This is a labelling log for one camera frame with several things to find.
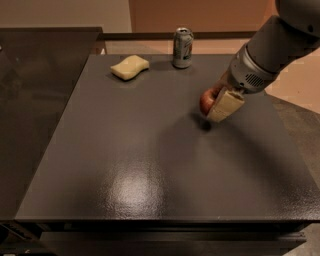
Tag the silver soda can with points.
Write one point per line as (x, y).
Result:
(182, 48)

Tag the red apple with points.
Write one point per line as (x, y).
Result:
(207, 100)

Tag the yellow sponge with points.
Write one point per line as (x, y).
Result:
(129, 67)

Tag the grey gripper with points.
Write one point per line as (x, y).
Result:
(246, 74)

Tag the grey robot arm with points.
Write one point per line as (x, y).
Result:
(292, 33)

